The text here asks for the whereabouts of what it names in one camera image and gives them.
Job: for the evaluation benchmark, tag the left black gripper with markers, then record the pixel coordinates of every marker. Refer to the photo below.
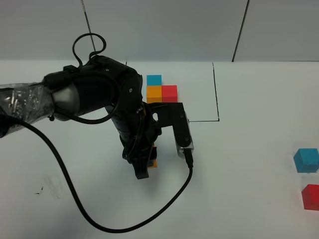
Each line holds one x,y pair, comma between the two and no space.
140,128

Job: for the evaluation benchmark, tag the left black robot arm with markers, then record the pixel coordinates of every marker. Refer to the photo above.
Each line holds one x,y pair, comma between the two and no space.
101,90

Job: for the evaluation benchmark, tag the orange template block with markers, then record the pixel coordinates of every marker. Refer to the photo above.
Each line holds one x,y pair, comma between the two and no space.
154,94

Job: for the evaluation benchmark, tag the red template block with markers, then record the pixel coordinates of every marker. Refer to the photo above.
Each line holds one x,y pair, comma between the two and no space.
169,94

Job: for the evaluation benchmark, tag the blue template block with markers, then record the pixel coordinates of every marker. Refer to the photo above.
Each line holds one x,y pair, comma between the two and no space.
154,80

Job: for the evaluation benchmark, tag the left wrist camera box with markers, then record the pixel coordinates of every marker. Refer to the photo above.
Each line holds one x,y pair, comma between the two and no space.
182,135

